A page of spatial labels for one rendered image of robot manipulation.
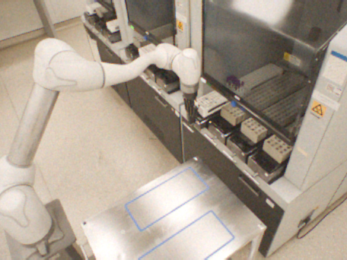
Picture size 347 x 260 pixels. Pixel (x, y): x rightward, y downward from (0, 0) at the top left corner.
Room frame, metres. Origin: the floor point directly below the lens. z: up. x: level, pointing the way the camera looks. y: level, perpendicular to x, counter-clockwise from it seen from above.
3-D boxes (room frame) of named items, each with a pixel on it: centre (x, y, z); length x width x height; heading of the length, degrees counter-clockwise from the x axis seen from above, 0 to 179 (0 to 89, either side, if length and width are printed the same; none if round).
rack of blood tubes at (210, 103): (1.27, -0.27, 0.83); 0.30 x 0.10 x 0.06; 120
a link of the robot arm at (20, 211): (0.63, 0.65, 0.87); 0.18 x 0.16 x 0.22; 34
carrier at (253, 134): (0.98, -0.38, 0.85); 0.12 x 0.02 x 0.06; 29
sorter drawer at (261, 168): (0.96, -0.65, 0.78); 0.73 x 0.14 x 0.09; 120
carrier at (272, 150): (0.84, -0.45, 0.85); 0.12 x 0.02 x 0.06; 29
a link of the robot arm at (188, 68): (1.18, -0.09, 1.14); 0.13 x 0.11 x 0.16; 34
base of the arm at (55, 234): (0.61, 0.63, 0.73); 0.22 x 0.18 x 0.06; 30
